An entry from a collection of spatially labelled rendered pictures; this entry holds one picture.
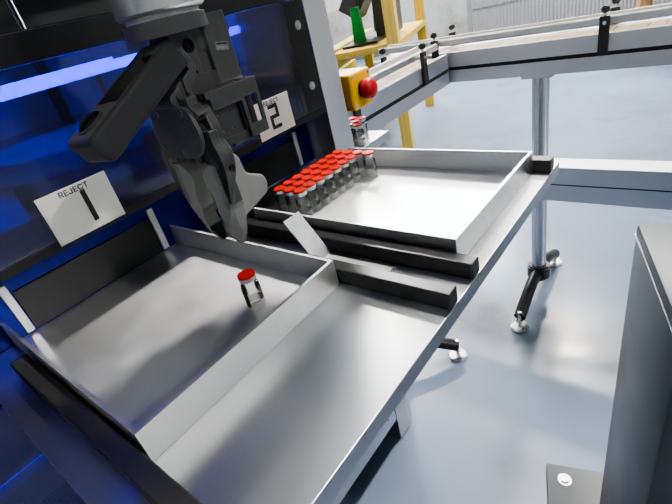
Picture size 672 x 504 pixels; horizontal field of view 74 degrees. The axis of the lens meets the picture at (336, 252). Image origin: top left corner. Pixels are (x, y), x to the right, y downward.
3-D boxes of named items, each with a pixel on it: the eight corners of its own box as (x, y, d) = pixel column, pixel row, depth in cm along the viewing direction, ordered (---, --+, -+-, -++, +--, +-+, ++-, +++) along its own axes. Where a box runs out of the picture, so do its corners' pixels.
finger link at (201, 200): (255, 218, 51) (235, 142, 46) (216, 244, 48) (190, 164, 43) (237, 213, 53) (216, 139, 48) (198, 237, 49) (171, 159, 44)
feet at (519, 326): (505, 330, 162) (504, 299, 155) (546, 258, 193) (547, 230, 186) (528, 336, 157) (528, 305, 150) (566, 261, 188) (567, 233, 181)
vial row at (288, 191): (287, 216, 72) (279, 191, 70) (350, 172, 83) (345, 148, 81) (297, 218, 71) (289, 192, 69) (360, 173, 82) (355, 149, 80)
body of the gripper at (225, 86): (273, 135, 45) (234, 1, 39) (208, 169, 39) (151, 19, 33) (226, 135, 49) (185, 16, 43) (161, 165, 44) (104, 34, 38)
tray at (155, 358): (15, 344, 57) (-1, 323, 55) (178, 243, 73) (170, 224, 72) (153, 462, 36) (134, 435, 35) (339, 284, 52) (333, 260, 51)
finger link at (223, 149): (252, 198, 42) (214, 106, 38) (241, 205, 41) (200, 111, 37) (223, 199, 45) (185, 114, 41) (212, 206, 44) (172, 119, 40)
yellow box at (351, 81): (328, 112, 95) (321, 78, 91) (348, 102, 99) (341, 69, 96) (357, 111, 90) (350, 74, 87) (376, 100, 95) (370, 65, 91)
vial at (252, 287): (245, 308, 52) (233, 279, 50) (258, 297, 54) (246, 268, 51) (257, 313, 51) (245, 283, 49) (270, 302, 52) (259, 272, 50)
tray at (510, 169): (259, 227, 71) (252, 208, 70) (352, 164, 87) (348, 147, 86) (458, 265, 50) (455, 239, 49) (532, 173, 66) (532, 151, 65)
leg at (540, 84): (522, 282, 171) (520, 75, 133) (530, 269, 177) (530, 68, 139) (547, 286, 166) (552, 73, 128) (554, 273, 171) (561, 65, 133)
